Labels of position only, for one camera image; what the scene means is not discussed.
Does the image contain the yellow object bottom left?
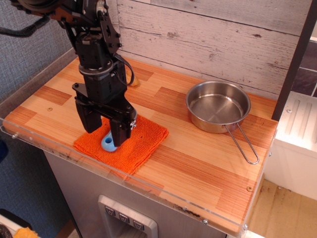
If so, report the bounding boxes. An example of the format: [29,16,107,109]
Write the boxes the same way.
[13,228,39,238]

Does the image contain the yellow toy dough piece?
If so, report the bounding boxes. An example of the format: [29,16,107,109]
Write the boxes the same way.
[126,70,139,87]

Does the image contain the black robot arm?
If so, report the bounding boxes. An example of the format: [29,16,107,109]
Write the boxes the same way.
[9,0,137,147]

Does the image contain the silver dispenser button panel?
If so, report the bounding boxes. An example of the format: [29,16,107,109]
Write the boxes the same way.
[98,194,159,238]

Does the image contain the orange knitted rag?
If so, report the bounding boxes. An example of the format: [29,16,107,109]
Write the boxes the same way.
[73,115,169,175]

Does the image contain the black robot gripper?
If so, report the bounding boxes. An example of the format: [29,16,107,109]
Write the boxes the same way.
[72,72,134,146]

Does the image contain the steel pan with wire handle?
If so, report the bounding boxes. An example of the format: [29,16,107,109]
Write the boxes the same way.
[186,81,260,165]

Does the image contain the blue handled grey spoon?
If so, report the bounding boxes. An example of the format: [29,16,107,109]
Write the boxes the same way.
[101,109,138,152]

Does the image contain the dark grey right post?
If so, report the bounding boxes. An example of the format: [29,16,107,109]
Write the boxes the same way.
[271,0,317,121]

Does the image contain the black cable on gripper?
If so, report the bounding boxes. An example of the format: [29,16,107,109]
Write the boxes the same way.
[112,54,135,87]

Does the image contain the grey toy fridge cabinet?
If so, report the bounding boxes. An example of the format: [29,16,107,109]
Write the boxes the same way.
[45,152,226,238]

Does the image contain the clear acrylic front guard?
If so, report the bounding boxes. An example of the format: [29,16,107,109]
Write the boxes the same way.
[0,119,248,238]

